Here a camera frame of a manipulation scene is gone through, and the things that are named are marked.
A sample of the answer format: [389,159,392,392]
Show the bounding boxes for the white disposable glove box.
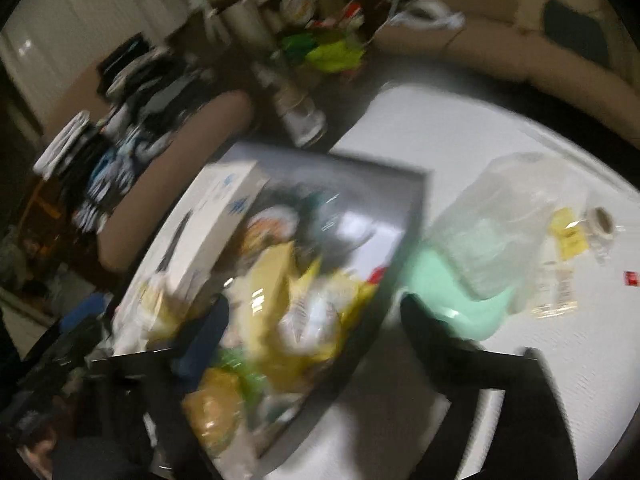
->
[159,159,272,297]

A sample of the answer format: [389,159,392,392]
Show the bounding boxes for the yellow snack bag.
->
[234,244,322,377]

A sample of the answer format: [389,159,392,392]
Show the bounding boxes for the brown armchair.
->
[94,89,257,272]

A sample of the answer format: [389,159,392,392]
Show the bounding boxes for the bright green bag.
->
[279,29,367,77]

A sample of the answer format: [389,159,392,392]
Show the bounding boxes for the yellow white snack packet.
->
[276,287,347,362]

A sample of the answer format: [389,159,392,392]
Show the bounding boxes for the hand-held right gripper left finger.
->
[50,294,232,480]

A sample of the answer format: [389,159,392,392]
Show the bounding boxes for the round white tin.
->
[279,0,319,24]

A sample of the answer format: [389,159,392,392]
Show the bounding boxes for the white plastic bag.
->
[389,0,467,32]

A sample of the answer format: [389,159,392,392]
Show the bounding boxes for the pile of folded clothes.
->
[31,34,217,234]

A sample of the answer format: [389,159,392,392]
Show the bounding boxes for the yellow wrapper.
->
[549,206,587,262]

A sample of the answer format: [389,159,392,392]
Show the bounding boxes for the clear glass bowl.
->
[399,245,518,342]

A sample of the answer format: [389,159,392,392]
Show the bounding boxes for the orange yellow snack packet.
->
[181,366,247,454]

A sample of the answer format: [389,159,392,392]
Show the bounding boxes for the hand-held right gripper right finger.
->
[399,294,582,480]

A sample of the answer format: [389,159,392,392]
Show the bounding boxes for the tape roll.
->
[584,206,618,242]

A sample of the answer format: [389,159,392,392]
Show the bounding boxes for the beige sofa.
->
[372,0,640,128]

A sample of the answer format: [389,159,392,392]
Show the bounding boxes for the white plastic bottle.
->
[279,84,329,147]

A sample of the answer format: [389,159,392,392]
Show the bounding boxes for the black cushion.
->
[544,0,612,69]

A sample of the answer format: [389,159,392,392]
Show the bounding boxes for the clear plastic bag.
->
[429,151,590,317]

